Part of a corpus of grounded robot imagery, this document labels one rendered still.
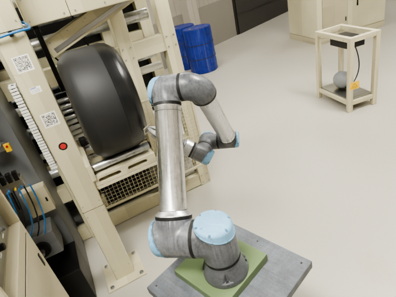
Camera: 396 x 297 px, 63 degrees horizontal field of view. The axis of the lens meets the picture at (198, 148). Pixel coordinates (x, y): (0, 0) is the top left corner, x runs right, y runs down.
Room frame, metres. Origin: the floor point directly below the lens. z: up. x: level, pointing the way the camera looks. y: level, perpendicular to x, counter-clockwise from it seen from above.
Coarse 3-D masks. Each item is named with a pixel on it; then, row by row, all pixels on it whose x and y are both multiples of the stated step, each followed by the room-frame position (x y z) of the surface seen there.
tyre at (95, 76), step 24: (96, 48) 1.71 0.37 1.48; (72, 72) 1.56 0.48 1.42; (96, 72) 1.56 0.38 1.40; (120, 72) 1.58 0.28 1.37; (72, 96) 1.51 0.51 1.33; (96, 96) 1.49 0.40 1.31; (120, 96) 1.52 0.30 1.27; (96, 120) 1.46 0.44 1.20; (120, 120) 1.49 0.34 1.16; (144, 120) 1.58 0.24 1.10; (96, 144) 1.49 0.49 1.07; (120, 144) 1.53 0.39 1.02
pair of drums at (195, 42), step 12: (192, 24) 6.39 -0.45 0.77; (204, 24) 6.06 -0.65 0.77; (180, 36) 6.24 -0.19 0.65; (192, 36) 5.76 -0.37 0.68; (204, 36) 5.75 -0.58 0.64; (180, 48) 6.25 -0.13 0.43; (192, 48) 5.78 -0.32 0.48; (204, 48) 5.74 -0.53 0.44; (192, 60) 5.82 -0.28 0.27; (204, 60) 5.73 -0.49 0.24; (216, 60) 5.91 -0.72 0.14; (204, 72) 5.73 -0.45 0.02
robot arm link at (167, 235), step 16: (160, 80) 1.29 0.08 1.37; (176, 80) 1.25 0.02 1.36; (160, 96) 1.25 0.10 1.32; (176, 96) 1.24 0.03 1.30; (160, 112) 1.22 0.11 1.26; (176, 112) 1.22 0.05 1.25; (160, 128) 1.18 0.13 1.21; (176, 128) 1.18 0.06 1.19; (160, 144) 1.15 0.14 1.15; (176, 144) 1.14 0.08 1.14; (160, 160) 1.12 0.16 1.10; (176, 160) 1.11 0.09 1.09; (160, 176) 1.09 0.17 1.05; (176, 176) 1.07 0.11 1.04; (160, 192) 1.06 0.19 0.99; (176, 192) 1.04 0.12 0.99; (160, 208) 1.03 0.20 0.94; (176, 208) 1.00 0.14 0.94; (160, 224) 0.97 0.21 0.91; (176, 224) 0.95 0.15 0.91; (160, 240) 0.94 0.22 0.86; (176, 240) 0.91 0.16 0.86; (160, 256) 0.93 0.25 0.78; (176, 256) 0.90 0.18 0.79
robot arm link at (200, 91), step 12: (192, 72) 1.29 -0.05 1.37; (180, 84) 1.24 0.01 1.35; (192, 84) 1.23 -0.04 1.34; (204, 84) 1.25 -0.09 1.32; (192, 96) 1.23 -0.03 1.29; (204, 96) 1.24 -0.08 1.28; (204, 108) 1.31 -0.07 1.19; (216, 108) 1.33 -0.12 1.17; (216, 120) 1.37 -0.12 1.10; (216, 132) 1.46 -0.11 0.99; (228, 132) 1.46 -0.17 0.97; (216, 144) 1.56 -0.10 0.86; (228, 144) 1.52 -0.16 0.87
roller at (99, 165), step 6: (144, 144) 1.66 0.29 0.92; (150, 144) 1.67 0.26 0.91; (126, 150) 1.64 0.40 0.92; (132, 150) 1.63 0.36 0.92; (138, 150) 1.64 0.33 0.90; (144, 150) 1.65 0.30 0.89; (114, 156) 1.61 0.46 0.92; (120, 156) 1.61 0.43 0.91; (126, 156) 1.61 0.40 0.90; (96, 162) 1.59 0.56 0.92; (102, 162) 1.58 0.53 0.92; (108, 162) 1.58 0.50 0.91; (114, 162) 1.59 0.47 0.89; (96, 168) 1.56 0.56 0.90; (102, 168) 1.57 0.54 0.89
